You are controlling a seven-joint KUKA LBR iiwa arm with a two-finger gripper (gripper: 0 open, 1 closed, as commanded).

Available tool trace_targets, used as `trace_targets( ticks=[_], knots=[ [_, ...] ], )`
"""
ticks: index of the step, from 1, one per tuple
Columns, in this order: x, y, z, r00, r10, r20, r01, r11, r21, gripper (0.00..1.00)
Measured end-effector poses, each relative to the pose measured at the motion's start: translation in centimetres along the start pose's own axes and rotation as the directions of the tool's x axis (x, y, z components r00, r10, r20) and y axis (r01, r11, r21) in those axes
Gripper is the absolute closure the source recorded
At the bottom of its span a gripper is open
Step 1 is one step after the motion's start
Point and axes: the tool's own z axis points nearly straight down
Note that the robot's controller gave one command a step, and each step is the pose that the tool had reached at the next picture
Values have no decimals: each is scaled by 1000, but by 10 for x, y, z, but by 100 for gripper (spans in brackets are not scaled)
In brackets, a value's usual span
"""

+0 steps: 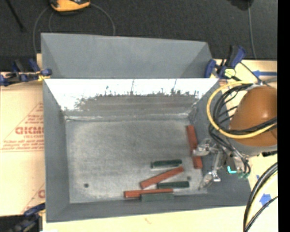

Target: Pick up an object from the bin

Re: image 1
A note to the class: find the red-brown flat block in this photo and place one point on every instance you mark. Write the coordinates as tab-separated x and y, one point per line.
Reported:
191	135
145	192
162	177

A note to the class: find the brown cardboard board, red print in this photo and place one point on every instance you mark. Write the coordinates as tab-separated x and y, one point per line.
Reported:
19	134

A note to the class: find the grey metal bin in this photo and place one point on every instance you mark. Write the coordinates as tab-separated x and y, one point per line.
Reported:
125	149

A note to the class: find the black cylinder on white bracket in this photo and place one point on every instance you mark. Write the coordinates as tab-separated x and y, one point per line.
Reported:
269	154

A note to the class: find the dark green flat block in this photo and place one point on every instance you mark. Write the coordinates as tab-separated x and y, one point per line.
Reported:
166	163
173	184
157	197

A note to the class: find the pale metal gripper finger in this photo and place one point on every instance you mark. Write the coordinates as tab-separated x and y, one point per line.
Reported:
213	177
206	147

